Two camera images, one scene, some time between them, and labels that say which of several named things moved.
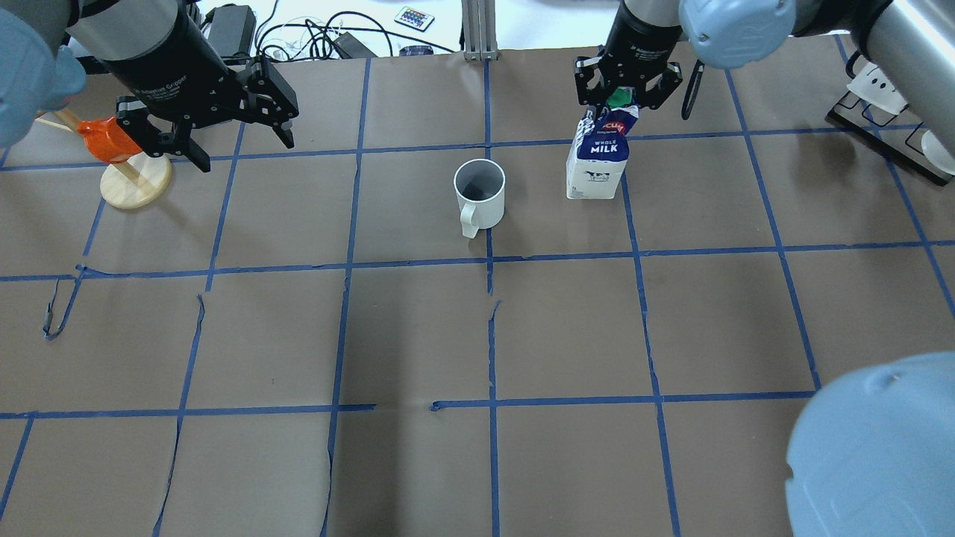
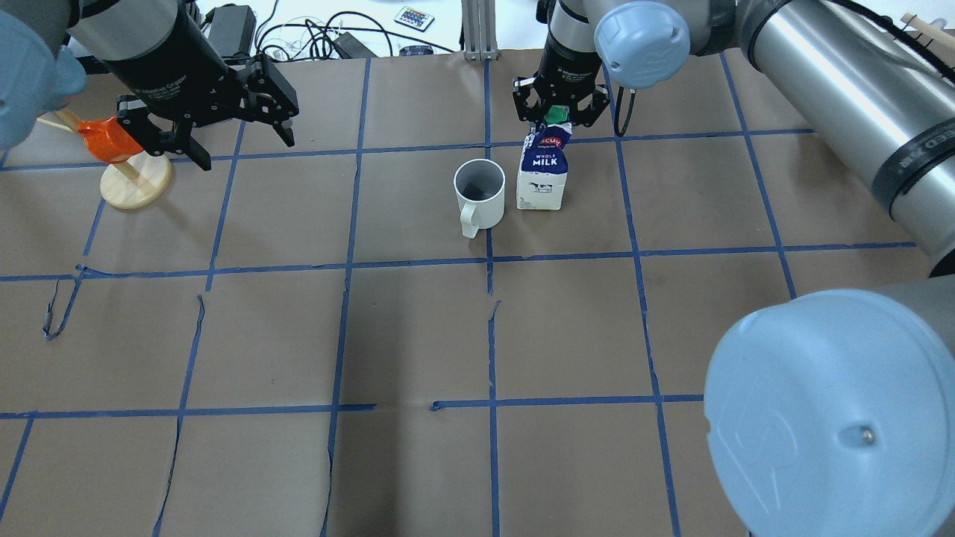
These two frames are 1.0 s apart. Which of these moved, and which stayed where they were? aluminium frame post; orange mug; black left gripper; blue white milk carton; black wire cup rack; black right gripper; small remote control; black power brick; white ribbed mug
Moved: blue white milk carton; black wire cup rack; black right gripper
Stayed: black left gripper; orange mug; black power brick; white ribbed mug; small remote control; aluminium frame post
